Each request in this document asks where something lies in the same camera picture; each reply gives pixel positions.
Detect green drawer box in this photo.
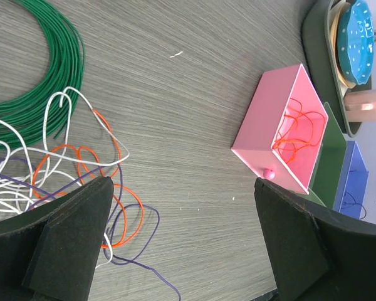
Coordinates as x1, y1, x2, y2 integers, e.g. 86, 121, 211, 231
310, 102, 347, 209

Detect pink drawer box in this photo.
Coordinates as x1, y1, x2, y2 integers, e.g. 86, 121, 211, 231
231, 65, 328, 194

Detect orange cable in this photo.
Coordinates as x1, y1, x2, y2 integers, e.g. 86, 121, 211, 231
273, 97, 326, 164
31, 108, 145, 250

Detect dark green tray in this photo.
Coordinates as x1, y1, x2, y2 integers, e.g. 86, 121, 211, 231
301, 1, 372, 137

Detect blue dotted plate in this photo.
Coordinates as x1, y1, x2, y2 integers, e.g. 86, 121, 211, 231
337, 1, 375, 85

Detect purple cable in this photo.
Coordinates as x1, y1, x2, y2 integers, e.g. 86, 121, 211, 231
0, 158, 182, 301
340, 169, 367, 220

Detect white square board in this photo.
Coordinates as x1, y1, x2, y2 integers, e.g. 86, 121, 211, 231
328, 1, 349, 97

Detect pink mug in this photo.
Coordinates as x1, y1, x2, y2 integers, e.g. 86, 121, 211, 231
344, 89, 376, 122

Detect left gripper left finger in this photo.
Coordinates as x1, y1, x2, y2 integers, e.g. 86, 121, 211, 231
0, 177, 113, 300

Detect blue drawer box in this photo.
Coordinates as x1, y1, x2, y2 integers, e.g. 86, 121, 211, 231
333, 140, 369, 220

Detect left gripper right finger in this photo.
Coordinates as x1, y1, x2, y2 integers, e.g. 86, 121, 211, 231
254, 178, 376, 300

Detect green wire coil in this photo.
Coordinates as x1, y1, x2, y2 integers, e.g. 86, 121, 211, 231
0, 0, 86, 151

